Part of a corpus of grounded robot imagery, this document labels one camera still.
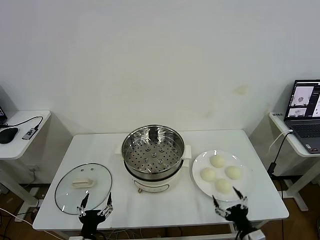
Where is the white side desk with laptop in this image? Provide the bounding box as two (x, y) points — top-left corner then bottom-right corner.
(268, 111), (320, 212)

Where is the black computer mouse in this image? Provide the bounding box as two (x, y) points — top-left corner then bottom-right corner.
(0, 126), (20, 145)

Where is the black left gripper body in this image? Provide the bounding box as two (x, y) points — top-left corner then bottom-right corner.
(78, 209), (108, 238)

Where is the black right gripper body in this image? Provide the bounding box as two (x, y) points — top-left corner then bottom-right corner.
(224, 205), (253, 240)

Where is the grey usb hub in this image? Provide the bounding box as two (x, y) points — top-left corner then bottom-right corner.
(21, 126), (38, 141)

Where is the black open laptop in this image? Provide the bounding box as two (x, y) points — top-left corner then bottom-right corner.
(0, 84), (8, 126)

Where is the white round plate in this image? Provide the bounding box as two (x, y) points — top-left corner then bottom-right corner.
(191, 149), (253, 203)

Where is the grey open laptop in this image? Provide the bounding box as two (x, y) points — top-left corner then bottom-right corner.
(284, 79), (320, 154)

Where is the white laptop cable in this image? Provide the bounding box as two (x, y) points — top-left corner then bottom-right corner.
(268, 129), (294, 153)

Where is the black usb hub cable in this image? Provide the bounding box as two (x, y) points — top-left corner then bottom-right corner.
(0, 115), (44, 131)

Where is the white side desk with mouse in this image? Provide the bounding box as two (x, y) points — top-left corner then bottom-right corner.
(0, 109), (52, 223)

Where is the white metal table frame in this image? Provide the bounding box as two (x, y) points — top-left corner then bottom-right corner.
(87, 221), (266, 240)

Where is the cream electric cooking pot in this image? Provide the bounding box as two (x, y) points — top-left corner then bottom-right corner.
(123, 158), (190, 195)

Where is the white steamed baozi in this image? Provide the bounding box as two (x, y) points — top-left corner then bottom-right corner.
(200, 167), (217, 183)
(209, 154), (226, 169)
(214, 178), (233, 194)
(224, 165), (243, 180)

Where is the glass lid with cream handle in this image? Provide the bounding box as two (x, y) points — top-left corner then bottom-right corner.
(54, 162), (113, 215)

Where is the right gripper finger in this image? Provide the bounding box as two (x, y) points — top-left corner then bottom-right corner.
(211, 195), (230, 220)
(232, 186), (250, 212)

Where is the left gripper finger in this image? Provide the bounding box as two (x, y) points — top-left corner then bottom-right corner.
(97, 192), (115, 216)
(76, 193), (90, 218)

